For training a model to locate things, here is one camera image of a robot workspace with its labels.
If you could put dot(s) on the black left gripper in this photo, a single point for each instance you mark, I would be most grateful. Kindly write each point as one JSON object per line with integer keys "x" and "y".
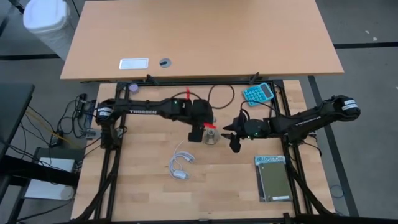
{"x": 202, "y": 112}

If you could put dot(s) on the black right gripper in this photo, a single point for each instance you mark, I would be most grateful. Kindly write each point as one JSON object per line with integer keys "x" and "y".
{"x": 245, "y": 129}

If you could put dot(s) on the brass lamp socket base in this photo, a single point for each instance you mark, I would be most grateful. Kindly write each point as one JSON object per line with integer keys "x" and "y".
{"x": 209, "y": 143}

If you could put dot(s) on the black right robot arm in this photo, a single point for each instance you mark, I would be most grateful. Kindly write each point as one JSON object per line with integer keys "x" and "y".
{"x": 311, "y": 119}

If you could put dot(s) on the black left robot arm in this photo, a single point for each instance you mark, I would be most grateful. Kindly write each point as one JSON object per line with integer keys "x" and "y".
{"x": 146, "y": 109}

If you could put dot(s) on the teal tray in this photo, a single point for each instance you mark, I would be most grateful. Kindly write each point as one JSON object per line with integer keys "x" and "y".
{"x": 258, "y": 94}

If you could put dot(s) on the black desk clamp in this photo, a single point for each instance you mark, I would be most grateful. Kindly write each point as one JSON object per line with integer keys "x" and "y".
{"x": 152, "y": 80}
{"x": 255, "y": 78}

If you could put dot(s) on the green Yellowstone notebook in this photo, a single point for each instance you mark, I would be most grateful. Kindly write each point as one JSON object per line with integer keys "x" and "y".
{"x": 275, "y": 180}

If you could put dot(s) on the white rectangular desk plate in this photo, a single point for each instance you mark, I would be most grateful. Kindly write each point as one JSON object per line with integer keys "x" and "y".
{"x": 133, "y": 63}

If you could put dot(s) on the light wooden desk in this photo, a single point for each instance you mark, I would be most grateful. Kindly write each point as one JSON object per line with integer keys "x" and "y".
{"x": 202, "y": 31}

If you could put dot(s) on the black power adapter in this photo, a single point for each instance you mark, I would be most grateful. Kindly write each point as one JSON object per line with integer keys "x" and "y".
{"x": 55, "y": 140}

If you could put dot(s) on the white box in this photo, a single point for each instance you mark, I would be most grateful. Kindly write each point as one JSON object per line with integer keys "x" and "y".
{"x": 49, "y": 179}

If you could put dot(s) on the black side table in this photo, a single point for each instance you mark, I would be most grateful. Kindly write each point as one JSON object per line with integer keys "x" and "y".
{"x": 14, "y": 118}

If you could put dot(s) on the white lined trash bin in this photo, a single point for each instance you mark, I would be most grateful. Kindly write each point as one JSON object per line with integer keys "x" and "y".
{"x": 48, "y": 18}

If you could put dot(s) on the black aluminium table frame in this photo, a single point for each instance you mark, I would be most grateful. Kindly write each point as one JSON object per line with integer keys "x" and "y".
{"x": 161, "y": 83}

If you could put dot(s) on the grey metal bracket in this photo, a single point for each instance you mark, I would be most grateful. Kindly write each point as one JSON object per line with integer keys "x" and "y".
{"x": 91, "y": 133}

